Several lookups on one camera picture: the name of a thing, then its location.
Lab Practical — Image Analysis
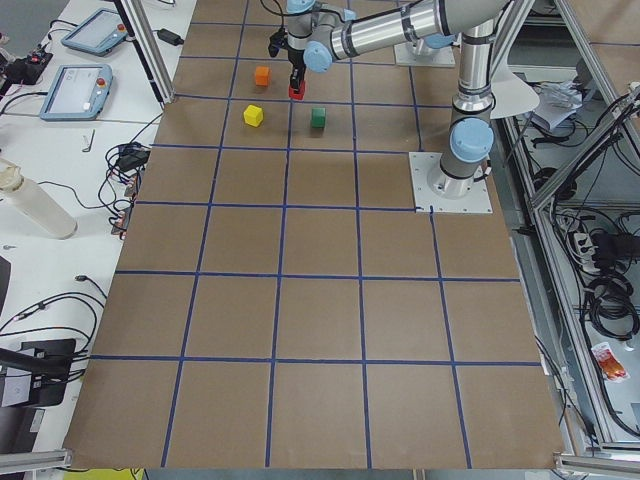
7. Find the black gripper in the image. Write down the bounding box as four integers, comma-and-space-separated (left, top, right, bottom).
288, 49, 306, 85

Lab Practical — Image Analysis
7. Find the red wooden block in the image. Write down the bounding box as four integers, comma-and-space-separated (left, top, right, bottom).
288, 82, 306, 101

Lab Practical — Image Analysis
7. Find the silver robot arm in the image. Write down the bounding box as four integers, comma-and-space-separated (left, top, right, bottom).
430, 1, 533, 199
286, 1, 505, 96

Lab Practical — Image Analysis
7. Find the green wooden block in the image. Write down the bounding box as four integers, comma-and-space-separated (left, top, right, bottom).
310, 107, 327, 129

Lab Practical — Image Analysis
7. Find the orange wooden block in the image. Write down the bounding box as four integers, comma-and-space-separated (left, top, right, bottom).
254, 65, 271, 87

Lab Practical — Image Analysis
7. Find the yellow wooden block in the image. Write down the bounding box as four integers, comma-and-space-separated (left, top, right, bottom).
243, 104, 264, 128

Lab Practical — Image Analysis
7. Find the black power adapter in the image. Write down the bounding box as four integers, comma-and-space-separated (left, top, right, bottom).
157, 28, 184, 46

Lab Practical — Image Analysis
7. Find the upper blue teach pendant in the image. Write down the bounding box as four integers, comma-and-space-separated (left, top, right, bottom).
61, 8, 128, 57

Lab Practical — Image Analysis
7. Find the blue teach pendant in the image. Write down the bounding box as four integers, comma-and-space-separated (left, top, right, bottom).
39, 64, 113, 121
61, 8, 128, 57

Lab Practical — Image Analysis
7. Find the lower blue teach pendant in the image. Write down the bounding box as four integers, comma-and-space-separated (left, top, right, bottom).
39, 64, 113, 121

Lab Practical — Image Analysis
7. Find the silver allen key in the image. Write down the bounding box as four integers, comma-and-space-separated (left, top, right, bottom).
81, 129, 96, 153

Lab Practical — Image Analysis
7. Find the white cardboard tube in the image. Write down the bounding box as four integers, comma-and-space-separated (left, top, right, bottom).
1, 159, 77, 239

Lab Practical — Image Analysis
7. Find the white power strip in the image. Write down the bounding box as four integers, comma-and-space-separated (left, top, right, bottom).
569, 231, 600, 275

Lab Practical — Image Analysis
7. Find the black monitor stand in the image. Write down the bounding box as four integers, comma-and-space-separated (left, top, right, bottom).
1, 339, 76, 408

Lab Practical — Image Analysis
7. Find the red snack packet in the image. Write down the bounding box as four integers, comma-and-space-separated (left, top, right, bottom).
591, 342, 629, 382

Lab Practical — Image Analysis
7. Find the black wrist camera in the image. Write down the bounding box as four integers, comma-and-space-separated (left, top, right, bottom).
268, 28, 287, 58

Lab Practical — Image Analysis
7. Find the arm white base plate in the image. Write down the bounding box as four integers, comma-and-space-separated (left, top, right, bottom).
408, 152, 493, 215
394, 42, 456, 68

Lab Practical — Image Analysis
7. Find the aluminium frame post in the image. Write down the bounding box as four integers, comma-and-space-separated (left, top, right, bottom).
113, 0, 175, 105

